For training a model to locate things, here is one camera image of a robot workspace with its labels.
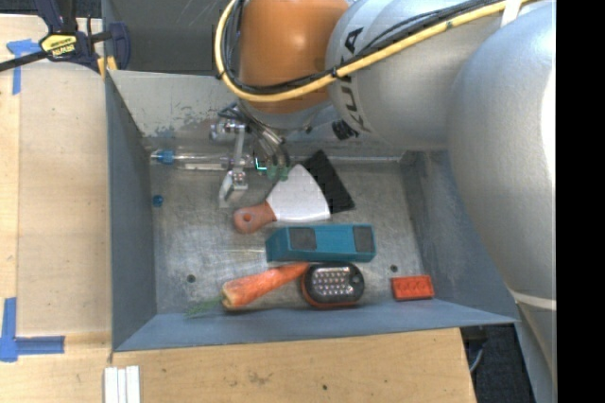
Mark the small blue cap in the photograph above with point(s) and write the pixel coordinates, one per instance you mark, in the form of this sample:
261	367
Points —
157	201

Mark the red-orange flat block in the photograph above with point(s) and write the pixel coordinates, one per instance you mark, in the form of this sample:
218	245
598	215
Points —
412	287

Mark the black and orange lamp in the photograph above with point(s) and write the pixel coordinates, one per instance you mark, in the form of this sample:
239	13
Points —
331	286

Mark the grey metal bin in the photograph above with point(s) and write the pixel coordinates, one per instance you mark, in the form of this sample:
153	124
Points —
198	245

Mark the clear plastic tube blue cap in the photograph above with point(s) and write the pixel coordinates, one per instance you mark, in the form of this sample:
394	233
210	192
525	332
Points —
189	160

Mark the orange carrot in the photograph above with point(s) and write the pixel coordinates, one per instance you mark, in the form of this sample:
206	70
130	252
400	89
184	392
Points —
260	285

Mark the pale wood board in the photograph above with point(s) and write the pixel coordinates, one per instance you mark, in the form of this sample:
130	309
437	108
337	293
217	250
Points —
61	202

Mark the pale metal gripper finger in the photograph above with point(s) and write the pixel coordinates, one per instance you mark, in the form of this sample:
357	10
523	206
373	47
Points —
240	163
236	184

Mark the teal box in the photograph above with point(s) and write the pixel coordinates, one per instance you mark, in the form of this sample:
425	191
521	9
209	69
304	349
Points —
326	244

